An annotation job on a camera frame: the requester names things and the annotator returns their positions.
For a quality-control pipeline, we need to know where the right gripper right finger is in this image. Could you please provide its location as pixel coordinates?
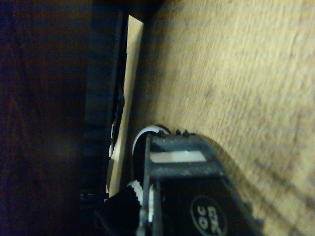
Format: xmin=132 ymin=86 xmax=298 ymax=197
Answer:
xmin=144 ymin=130 xmax=256 ymax=236

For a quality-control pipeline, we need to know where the black shoe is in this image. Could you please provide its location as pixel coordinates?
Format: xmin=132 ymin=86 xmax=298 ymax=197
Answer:
xmin=93 ymin=125 xmax=173 ymax=236

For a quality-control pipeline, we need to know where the brown shoe rack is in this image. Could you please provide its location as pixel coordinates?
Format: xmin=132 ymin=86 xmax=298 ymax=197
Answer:
xmin=0 ymin=0 xmax=160 ymax=236

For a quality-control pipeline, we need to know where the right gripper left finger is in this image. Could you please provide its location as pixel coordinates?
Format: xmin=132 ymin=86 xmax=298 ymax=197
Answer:
xmin=137 ymin=183 xmax=163 ymax=236

